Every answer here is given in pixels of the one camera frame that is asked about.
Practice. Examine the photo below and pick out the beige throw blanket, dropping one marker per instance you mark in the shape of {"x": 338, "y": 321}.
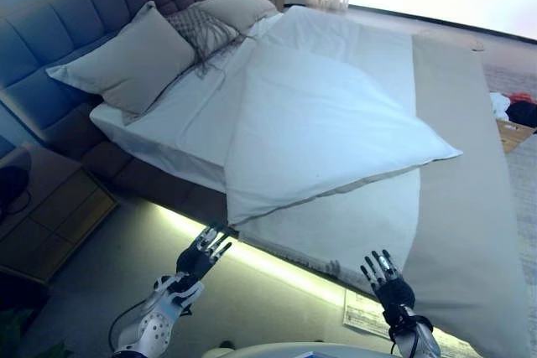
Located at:
{"x": 457, "y": 207}

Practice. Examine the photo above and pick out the grey floor rug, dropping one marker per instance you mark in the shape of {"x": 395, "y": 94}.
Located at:
{"x": 524, "y": 207}

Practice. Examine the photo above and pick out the tufted upholstered headboard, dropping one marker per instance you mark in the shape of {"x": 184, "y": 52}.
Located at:
{"x": 75, "y": 10}

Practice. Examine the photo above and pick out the white duvet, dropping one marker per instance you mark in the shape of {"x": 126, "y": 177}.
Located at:
{"x": 319, "y": 115}

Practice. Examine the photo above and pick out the fringed macrame cushion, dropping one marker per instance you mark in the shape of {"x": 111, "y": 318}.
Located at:
{"x": 199, "y": 31}

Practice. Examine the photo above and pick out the white bed sheet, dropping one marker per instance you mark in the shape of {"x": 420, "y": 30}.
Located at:
{"x": 184, "y": 127}

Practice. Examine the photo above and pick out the pile of clothes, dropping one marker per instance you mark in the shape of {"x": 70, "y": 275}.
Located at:
{"x": 522, "y": 110}

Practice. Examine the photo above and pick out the silver robot torso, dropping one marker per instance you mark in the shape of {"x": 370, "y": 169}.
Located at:
{"x": 293, "y": 351}

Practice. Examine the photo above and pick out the printed paper sheet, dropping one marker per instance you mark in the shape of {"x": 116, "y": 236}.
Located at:
{"x": 363, "y": 312}

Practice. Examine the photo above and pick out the cardboard box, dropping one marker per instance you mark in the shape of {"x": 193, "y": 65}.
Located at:
{"x": 512, "y": 136}

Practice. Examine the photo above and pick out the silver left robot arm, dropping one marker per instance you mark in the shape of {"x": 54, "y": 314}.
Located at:
{"x": 153, "y": 324}

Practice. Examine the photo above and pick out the large beige pillow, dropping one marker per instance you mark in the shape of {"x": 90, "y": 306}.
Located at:
{"x": 134, "y": 56}
{"x": 235, "y": 8}

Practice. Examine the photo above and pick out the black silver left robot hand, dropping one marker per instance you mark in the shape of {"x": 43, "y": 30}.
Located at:
{"x": 195, "y": 263}

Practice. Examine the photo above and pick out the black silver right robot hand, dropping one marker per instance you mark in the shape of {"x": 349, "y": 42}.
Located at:
{"x": 394, "y": 288}

